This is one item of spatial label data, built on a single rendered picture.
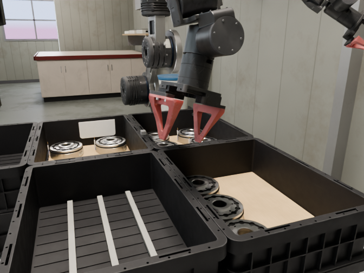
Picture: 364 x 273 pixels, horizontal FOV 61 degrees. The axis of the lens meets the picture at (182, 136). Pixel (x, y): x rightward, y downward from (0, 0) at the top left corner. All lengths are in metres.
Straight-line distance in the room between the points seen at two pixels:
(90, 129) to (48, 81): 5.20
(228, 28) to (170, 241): 0.40
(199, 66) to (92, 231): 0.39
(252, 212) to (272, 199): 0.08
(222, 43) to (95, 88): 5.94
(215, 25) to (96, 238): 0.45
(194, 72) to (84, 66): 5.80
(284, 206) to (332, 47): 2.08
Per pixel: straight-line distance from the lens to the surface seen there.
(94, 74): 6.34
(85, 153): 1.09
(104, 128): 1.15
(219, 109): 0.58
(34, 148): 0.88
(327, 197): 0.71
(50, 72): 6.30
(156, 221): 0.69
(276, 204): 0.77
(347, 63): 2.49
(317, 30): 2.86
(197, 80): 0.54
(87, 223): 0.71
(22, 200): 0.62
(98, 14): 8.39
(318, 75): 2.82
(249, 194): 0.80
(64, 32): 8.31
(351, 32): 1.20
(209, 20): 0.50
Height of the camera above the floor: 1.21
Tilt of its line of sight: 18 degrees down
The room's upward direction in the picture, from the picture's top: straight up
